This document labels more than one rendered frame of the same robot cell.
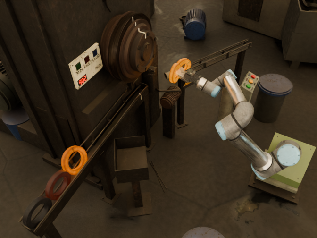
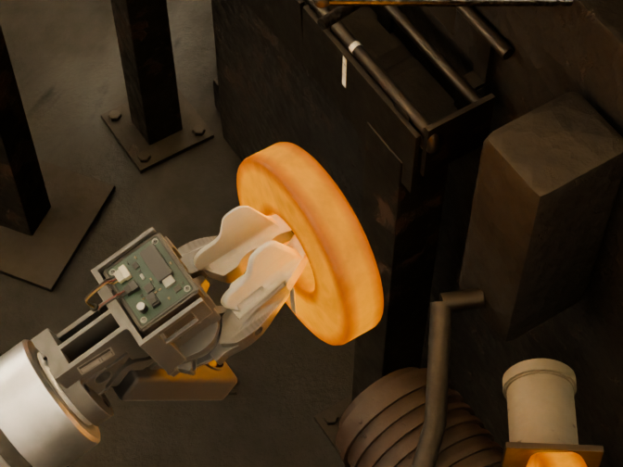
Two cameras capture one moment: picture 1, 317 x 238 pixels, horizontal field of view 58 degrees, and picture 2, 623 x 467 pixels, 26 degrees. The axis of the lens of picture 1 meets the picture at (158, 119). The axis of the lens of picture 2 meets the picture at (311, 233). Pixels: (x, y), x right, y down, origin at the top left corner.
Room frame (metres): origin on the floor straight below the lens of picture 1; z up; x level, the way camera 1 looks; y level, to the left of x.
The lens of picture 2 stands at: (2.08, -0.63, 1.65)
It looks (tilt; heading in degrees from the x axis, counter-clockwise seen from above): 56 degrees down; 118
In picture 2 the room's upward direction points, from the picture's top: straight up
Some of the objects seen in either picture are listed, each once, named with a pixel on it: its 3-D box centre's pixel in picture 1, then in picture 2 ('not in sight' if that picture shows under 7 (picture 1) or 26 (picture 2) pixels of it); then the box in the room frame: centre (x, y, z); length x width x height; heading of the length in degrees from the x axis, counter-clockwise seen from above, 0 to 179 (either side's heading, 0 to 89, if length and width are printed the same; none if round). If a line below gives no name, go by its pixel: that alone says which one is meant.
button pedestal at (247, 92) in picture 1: (244, 106); not in sight; (1.96, -0.81, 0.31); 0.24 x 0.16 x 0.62; 150
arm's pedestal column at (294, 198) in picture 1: (277, 174); not in sight; (1.38, -1.01, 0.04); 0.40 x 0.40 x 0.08; 61
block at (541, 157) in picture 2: (150, 79); (540, 221); (1.95, 0.06, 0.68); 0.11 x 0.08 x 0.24; 60
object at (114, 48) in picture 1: (131, 48); not in sight; (1.73, 0.16, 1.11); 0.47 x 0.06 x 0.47; 150
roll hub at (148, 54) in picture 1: (144, 51); not in sight; (1.69, 0.08, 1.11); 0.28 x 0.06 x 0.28; 150
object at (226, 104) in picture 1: (226, 107); not in sight; (2.00, -0.65, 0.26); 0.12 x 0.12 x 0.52
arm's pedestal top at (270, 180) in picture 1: (279, 170); not in sight; (1.38, -1.01, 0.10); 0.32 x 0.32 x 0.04; 61
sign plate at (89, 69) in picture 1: (87, 65); not in sight; (1.49, 0.43, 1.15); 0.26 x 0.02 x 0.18; 150
